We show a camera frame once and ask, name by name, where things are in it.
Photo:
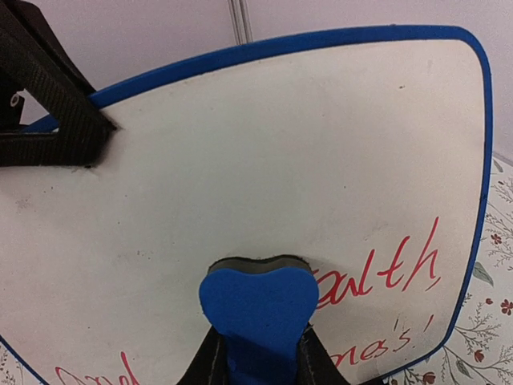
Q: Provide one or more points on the small blue-framed whiteboard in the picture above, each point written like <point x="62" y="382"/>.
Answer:
<point x="364" y="151"/>

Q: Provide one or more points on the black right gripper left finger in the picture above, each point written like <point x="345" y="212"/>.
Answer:
<point x="209" y="365"/>

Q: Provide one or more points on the blue whiteboard eraser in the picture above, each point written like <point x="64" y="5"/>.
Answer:
<point x="261" y="308"/>

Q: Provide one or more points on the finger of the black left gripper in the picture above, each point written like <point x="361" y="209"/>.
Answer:
<point x="77" y="143"/>
<point x="33" y="60"/>

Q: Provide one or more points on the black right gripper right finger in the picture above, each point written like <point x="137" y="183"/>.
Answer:
<point x="314" y="365"/>

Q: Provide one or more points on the floral patterned tablecloth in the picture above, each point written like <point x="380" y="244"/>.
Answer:
<point x="478" y="352"/>

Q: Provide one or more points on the left aluminium frame post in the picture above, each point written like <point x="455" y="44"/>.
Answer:
<point x="238" y="10"/>

